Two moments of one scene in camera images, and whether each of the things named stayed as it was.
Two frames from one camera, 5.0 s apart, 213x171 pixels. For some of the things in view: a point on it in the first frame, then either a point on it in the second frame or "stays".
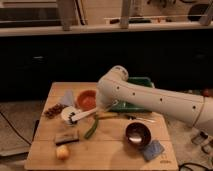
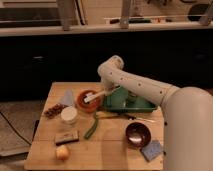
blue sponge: x=153 y=150 stays
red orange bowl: x=86 y=100 stays
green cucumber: x=92 y=127 stays
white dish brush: x=72 y=114 → x=90 y=96
